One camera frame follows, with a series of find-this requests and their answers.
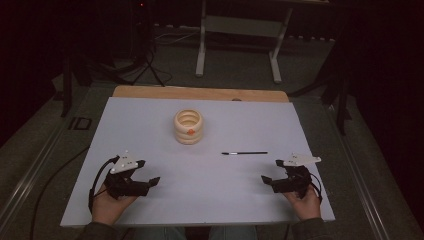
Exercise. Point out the beige ribbed pen holder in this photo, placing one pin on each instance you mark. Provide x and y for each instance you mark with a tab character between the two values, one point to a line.
188	130

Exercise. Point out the person's left hand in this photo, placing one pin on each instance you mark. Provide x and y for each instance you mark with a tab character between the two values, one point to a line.
106	206

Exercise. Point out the white table board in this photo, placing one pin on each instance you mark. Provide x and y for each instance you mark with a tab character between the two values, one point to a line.
206	186

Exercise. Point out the metal floor rail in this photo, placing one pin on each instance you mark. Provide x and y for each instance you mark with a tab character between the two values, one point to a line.
360	180
30	176

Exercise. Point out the wooden table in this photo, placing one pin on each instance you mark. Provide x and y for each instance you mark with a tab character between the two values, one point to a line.
200	93

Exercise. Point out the black floor plate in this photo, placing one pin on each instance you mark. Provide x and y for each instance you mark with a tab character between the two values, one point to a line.
80	123

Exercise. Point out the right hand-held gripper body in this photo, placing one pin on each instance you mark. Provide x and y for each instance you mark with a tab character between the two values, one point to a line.
293	181

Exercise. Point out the black pen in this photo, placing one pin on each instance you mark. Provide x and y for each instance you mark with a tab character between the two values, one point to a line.
245	153

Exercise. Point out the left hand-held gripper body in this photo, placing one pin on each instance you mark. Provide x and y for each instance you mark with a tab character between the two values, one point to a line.
124	186

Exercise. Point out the person's right hand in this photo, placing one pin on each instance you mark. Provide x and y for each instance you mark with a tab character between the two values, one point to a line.
305	206

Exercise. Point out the black metal stand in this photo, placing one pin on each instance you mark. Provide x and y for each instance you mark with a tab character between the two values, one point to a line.
341	100

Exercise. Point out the black tripod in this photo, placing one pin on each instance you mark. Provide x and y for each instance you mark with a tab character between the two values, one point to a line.
148	63

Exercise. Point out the white metal stand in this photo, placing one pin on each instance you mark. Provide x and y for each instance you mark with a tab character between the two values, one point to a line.
240	26

